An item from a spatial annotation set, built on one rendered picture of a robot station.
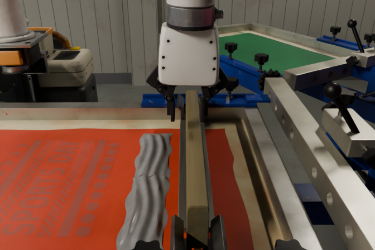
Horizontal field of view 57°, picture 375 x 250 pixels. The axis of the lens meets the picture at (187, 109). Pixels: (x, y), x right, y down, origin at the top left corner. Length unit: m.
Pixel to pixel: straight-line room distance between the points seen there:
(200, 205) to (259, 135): 0.34
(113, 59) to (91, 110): 2.93
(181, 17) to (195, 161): 0.22
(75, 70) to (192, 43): 1.11
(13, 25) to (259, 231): 0.80
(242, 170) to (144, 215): 0.23
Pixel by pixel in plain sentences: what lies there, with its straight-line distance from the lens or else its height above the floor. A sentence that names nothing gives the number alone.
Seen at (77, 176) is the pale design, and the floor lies 0.96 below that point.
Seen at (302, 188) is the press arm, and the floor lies 0.92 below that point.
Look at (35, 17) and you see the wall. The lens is 3.93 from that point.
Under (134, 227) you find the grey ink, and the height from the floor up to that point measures 0.96.
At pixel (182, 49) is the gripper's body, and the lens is 0.55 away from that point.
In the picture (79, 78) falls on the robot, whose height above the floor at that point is 0.84.
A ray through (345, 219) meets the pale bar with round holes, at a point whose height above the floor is 1.02.
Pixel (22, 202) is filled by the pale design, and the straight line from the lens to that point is 0.70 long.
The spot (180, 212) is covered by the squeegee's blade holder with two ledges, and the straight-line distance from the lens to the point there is 0.55.
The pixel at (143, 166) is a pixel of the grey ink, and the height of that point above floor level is 0.96.
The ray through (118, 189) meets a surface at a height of 0.96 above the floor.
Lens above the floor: 1.36
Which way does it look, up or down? 25 degrees down
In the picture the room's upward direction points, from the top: straight up
